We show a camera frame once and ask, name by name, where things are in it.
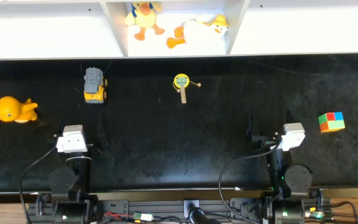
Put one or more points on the mounting rail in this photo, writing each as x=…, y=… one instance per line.
x=166, y=208

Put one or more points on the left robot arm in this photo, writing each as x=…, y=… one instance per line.
x=62, y=180

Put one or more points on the white shelf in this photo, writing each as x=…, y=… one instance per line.
x=57, y=37

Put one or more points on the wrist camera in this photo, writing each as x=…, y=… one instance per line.
x=71, y=139
x=293, y=135

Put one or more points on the orange rubber toy figure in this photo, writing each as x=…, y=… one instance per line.
x=11, y=109

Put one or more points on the grey and yellow toy truck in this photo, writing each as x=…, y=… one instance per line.
x=93, y=84

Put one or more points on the white plush duck yellow hat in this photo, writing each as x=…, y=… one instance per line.
x=200, y=32

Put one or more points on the yellow rattle drum toy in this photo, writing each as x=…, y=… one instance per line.
x=181, y=81

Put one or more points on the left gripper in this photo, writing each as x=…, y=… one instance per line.
x=94, y=148

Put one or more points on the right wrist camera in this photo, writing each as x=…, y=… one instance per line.
x=293, y=135

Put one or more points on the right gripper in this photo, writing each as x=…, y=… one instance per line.
x=263, y=142

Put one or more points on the many-coloured puzzle cube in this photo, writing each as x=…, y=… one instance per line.
x=331, y=122

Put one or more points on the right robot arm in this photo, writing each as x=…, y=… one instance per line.
x=297, y=179

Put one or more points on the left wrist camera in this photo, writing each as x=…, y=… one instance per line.
x=71, y=139

